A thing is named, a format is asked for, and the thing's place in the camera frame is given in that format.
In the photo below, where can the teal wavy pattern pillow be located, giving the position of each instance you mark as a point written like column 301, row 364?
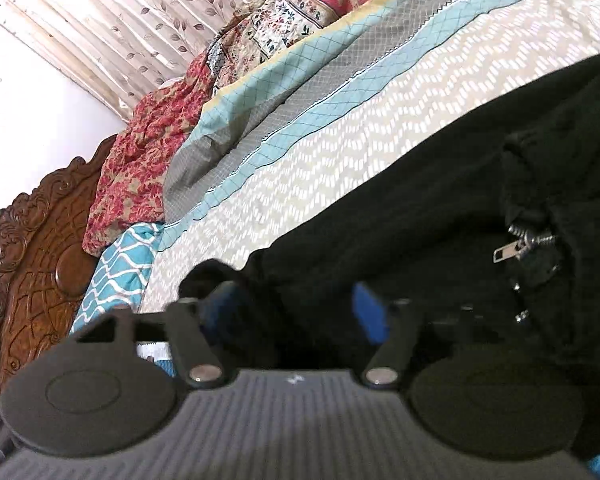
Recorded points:
column 115, row 270

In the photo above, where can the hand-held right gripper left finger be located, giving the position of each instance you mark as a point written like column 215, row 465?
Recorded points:
column 221, row 306

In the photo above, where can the black pants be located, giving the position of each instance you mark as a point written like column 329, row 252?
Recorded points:
column 430, row 185

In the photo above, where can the leaf print pleated curtain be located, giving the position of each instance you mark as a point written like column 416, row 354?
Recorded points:
column 105, row 20

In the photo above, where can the red floral patchwork quilt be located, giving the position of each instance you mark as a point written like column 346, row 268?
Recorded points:
column 140, row 160

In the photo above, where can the carved wooden headboard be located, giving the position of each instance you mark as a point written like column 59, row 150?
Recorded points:
column 30, row 270

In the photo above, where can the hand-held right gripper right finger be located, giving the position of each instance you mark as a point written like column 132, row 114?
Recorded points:
column 372, row 316

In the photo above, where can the patterned teal and beige bedsheet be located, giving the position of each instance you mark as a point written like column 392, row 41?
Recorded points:
column 330, row 135

